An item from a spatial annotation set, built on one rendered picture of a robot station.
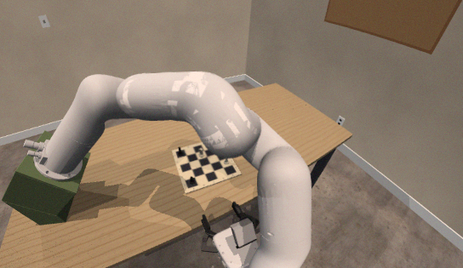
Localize black and white chessboard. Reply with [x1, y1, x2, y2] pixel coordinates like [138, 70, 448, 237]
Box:
[172, 142, 241, 194]

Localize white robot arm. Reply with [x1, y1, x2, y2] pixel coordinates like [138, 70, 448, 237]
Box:
[23, 71, 312, 268]

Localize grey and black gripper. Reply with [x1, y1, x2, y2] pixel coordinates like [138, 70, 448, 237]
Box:
[201, 202, 259, 268]

